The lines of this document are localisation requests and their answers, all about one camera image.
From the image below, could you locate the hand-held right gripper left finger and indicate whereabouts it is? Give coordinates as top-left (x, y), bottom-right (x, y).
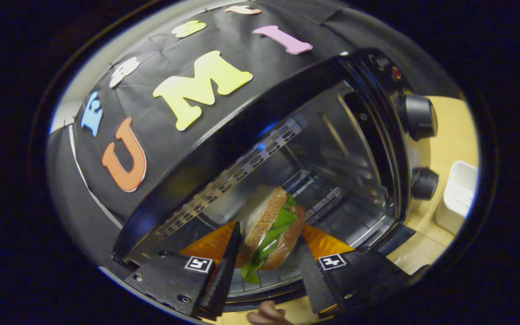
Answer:
top-left (125, 221), bottom-right (242, 319)

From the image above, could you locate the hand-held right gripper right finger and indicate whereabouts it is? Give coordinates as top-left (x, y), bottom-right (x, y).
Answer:
top-left (296, 224), bottom-right (412, 316)

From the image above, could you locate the lettuce sandwich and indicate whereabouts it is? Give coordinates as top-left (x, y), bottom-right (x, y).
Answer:
top-left (235, 185), bottom-right (306, 285)

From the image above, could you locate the black electric oven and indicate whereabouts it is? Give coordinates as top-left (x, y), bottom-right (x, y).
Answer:
top-left (111, 47), bottom-right (439, 312)

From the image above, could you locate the white rectangular plastic container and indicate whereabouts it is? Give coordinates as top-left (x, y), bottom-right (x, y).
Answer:
top-left (435, 160), bottom-right (479, 235)

